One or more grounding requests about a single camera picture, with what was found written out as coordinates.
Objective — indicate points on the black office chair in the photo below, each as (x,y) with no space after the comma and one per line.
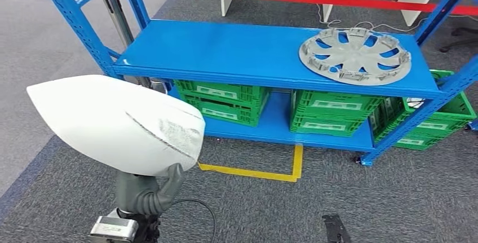
(459,39)

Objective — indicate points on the blue metal shelf rack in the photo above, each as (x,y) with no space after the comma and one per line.
(473,125)
(224,51)

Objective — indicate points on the small white glossy item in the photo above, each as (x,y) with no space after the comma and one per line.
(415,102)

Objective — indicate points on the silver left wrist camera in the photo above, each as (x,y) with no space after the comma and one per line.
(112,228)

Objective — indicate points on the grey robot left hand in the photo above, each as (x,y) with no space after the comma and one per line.
(138,196)

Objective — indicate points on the chrome stanchion post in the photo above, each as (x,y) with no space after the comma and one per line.
(117,17)

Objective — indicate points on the silver wheel hubcap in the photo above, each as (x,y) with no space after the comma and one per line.
(354,58)

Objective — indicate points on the white curved plastic panel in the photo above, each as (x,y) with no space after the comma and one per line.
(112,121)

